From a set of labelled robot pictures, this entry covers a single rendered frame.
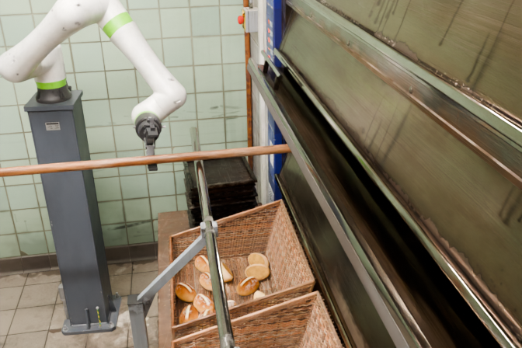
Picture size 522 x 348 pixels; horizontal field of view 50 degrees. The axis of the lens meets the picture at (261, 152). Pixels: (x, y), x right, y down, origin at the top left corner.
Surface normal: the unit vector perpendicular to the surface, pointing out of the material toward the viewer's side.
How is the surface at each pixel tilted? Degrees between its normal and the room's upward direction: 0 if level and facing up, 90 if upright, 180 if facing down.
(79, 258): 90
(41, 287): 0
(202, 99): 90
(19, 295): 0
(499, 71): 70
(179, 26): 90
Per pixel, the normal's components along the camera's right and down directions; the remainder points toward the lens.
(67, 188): 0.10, 0.41
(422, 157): -0.93, -0.23
